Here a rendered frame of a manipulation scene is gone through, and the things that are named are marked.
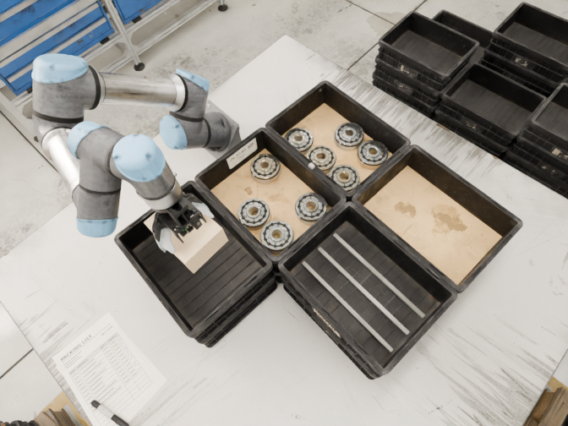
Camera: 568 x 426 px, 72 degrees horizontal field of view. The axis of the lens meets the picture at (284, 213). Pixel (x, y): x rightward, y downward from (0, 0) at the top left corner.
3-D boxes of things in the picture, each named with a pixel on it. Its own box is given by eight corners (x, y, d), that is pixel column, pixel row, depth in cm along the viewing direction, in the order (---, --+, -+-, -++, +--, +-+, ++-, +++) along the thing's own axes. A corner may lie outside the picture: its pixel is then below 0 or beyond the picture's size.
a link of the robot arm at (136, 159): (126, 122, 67) (166, 139, 65) (150, 159, 77) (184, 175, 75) (96, 155, 64) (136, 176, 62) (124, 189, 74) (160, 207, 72)
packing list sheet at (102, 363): (46, 363, 123) (46, 363, 122) (106, 308, 130) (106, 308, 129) (106, 445, 111) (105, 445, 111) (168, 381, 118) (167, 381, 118)
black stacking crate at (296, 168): (201, 196, 134) (193, 178, 124) (265, 146, 142) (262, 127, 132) (278, 276, 120) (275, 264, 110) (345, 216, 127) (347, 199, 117)
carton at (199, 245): (154, 234, 102) (143, 222, 96) (188, 204, 106) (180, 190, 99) (193, 273, 97) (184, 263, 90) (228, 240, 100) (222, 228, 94)
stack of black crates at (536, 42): (461, 96, 232) (492, 31, 192) (487, 68, 241) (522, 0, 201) (524, 131, 219) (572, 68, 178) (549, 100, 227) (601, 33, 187)
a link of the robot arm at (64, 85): (188, 110, 142) (22, 107, 99) (195, 68, 136) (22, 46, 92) (210, 122, 136) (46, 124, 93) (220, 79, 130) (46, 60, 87)
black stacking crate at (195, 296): (128, 252, 126) (112, 238, 116) (200, 197, 134) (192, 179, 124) (200, 346, 112) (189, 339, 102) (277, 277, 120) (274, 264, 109)
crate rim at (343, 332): (275, 267, 111) (275, 264, 109) (348, 203, 119) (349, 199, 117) (383, 379, 96) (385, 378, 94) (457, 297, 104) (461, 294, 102)
